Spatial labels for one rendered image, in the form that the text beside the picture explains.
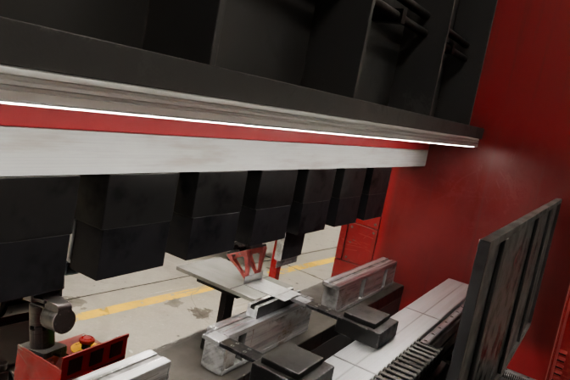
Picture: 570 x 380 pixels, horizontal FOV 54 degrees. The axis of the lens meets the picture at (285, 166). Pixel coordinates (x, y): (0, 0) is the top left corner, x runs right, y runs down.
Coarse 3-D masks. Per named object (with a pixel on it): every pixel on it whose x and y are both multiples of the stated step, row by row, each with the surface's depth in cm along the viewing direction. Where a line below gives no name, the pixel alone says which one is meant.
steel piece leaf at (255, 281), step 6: (252, 276) 147; (258, 276) 150; (246, 282) 145; (252, 282) 147; (258, 282) 147; (264, 282) 148; (270, 282) 149; (258, 288) 143; (264, 288) 144; (270, 288) 145; (276, 288) 145; (282, 288) 146; (270, 294) 140; (276, 294) 141
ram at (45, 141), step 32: (0, 128) 65; (32, 128) 69; (64, 128) 73; (96, 128) 77; (128, 128) 82; (160, 128) 88; (192, 128) 94; (224, 128) 101; (256, 128) 110; (0, 160) 66; (32, 160) 70; (64, 160) 74; (96, 160) 78; (128, 160) 83; (160, 160) 89; (192, 160) 96; (224, 160) 103; (256, 160) 112; (288, 160) 123; (320, 160) 136; (352, 160) 152; (384, 160) 172; (416, 160) 199
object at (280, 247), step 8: (288, 232) 137; (280, 240) 136; (288, 240) 138; (296, 240) 141; (280, 248) 136; (288, 248) 139; (296, 248) 142; (280, 256) 136; (288, 256) 140; (296, 256) 145; (280, 264) 139
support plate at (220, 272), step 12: (192, 264) 153; (204, 264) 155; (216, 264) 157; (228, 264) 159; (192, 276) 146; (204, 276) 146; (216, 276) 147; (228, 276) 149; (240, 276) 151; (264, 276) 154; (228, 288) 140; (240, 288) 141; (252, 288) 143; (252, 300) 136
